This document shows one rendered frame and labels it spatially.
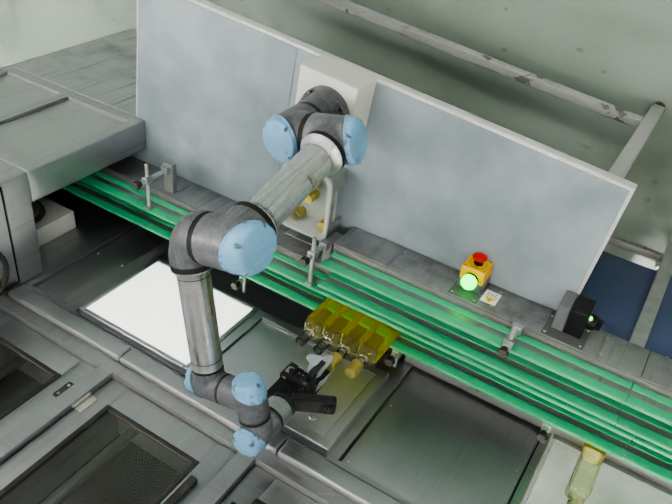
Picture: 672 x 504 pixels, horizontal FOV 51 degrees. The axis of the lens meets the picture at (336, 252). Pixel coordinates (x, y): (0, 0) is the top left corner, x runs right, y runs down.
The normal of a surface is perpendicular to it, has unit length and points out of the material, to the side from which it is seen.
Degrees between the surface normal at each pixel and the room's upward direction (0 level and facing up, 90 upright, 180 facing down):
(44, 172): 90
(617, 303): 90
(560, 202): 0
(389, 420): 90
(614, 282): 90
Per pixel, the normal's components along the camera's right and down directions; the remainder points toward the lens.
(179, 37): -0.52, 0.45
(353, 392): 0.10, -0.81
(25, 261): 0.85, 0.37
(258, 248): 0.77, 0.26
